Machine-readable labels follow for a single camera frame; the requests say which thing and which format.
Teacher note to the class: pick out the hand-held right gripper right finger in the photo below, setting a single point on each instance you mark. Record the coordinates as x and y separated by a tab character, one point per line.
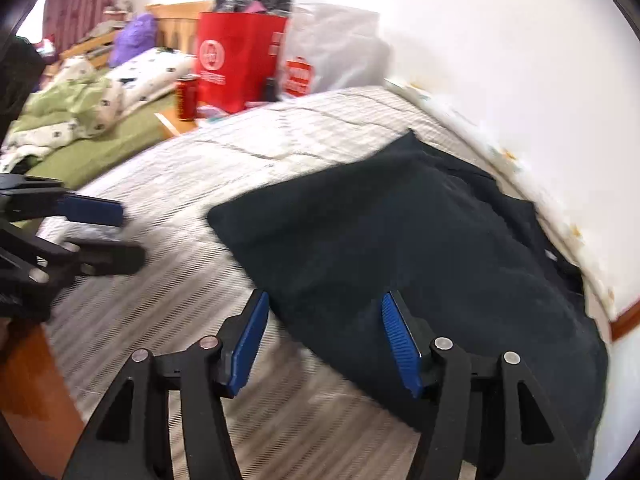
400	345

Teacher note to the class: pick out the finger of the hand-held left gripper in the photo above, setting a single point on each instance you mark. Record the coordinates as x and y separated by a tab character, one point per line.
95	210
110	257

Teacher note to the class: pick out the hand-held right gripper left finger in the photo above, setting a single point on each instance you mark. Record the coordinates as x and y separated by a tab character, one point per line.
250	340

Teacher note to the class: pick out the black sweatshirt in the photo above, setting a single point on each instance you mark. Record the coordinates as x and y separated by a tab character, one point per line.
400	235

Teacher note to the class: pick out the green bed sheet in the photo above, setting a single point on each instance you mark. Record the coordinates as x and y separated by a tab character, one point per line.
100	155

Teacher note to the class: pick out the green floral quilt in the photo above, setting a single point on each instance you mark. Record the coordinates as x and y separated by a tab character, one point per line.
65	105

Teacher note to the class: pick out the striped bed mattress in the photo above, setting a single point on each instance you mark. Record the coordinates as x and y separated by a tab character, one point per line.
200	170

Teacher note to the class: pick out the wooden nightstand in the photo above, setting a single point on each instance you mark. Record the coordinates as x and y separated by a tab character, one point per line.
172	122

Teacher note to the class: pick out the red drink can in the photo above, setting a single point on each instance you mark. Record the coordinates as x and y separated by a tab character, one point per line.
187	97

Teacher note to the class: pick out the person's dark clothing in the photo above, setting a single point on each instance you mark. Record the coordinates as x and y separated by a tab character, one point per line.
20	85

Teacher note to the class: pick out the white floral pillow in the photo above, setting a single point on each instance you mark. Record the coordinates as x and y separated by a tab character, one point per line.
150	70

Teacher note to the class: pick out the red paper bag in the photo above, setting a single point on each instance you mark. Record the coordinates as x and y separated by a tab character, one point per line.
235	60

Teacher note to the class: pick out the dark red curtain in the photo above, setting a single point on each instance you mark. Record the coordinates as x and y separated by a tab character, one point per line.
80	0

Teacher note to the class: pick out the wooden headboard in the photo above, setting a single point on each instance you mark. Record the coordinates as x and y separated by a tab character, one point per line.
175	15

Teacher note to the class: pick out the small black bottle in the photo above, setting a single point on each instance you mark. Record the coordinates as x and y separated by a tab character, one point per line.
270	90

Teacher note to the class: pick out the white plastic bag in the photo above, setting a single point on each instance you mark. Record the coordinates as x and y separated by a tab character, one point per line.
340	45

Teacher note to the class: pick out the wooden bed frame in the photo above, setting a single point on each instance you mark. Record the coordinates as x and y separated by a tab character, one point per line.
30	390

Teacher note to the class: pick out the wooden wall trim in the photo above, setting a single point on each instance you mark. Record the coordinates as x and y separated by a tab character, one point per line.
627	322

